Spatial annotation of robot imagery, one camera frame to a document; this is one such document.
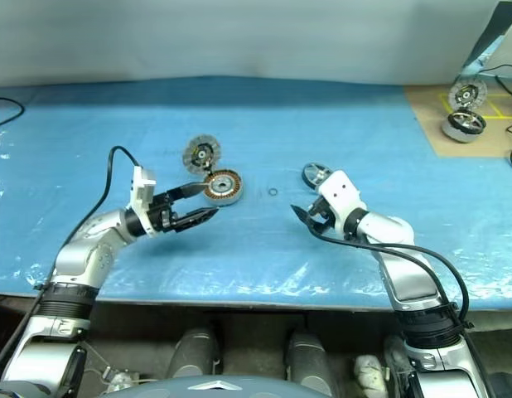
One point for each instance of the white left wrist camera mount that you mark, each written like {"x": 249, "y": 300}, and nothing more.
{"x": 142, "y": 186}

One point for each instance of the spare finned motor disc cover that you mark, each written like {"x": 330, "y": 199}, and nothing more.
{"x": 467, "y": 94}

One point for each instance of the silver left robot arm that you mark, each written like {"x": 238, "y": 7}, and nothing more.
{"x": 80, "y": 257}

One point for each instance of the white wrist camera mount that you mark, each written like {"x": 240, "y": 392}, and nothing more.
{"x": 142, "y": 186}
{"x": 341, "y": 190}

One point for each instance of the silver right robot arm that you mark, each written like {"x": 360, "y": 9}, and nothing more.
{"x": 409, "y": 282}

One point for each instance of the light blue stand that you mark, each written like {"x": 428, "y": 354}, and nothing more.
{"x": 484, "y": 54}

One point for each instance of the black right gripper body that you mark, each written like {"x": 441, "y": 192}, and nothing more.
{"x": 322, "y": 213}

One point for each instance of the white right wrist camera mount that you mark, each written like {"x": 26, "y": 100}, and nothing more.
{"x": 341, "y": 190}

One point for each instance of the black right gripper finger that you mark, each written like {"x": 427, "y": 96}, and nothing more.
{"x": 300, "y": 212}
{"x": 314, "y": 228}

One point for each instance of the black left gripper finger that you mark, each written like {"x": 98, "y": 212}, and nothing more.
{"x": 196, "y": 217}
{"x": 189, "y": 190}

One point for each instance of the white shoe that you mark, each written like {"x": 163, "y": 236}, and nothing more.
{"x": 370, "y": 371}
{"x": 121, "y": 381}

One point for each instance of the copper wound motor stator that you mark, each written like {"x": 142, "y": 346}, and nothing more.
{"x": 229, "y": 195}

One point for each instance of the silver spoked motor rotor housing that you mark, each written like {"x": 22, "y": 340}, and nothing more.
{"x": 312, "y": 174}

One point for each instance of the blue plastic table cover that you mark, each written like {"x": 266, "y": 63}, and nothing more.
{"x": 115, "y": 103}

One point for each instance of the brown cardboard sheet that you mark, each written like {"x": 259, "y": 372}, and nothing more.
{"x": 430, "y": 124}

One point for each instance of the spare silver motor rotor housing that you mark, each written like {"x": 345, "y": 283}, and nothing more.
{"x": 455, "y": 132}

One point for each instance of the dark grey rounded shape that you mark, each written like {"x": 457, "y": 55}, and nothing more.
{"x": 314, "y": 356}
{"x": 194, "y": 352}

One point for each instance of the grey rounded body shell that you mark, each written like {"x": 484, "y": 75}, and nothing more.
{"x": 223, "y": 389}

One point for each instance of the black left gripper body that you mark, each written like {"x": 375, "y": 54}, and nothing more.
{"x": 162, "y": 213}

